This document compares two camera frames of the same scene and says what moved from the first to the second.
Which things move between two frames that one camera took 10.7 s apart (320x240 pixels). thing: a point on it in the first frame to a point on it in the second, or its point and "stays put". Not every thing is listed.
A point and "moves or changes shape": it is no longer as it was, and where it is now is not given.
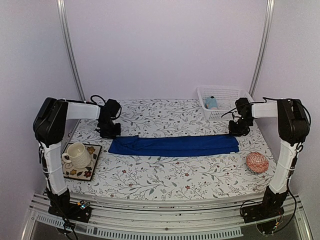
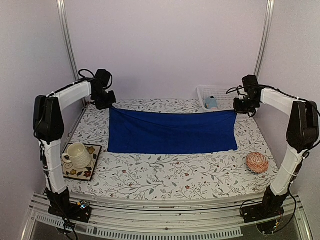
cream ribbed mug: (77, 155) stays put
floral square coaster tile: (86, 173) stays put
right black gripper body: (241, 127) to (247, 106)
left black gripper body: (108, 130) to (103, 100)
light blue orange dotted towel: (211, 103) stays put
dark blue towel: (147, 145) moves or changes shape
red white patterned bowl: (257, 163) stays put
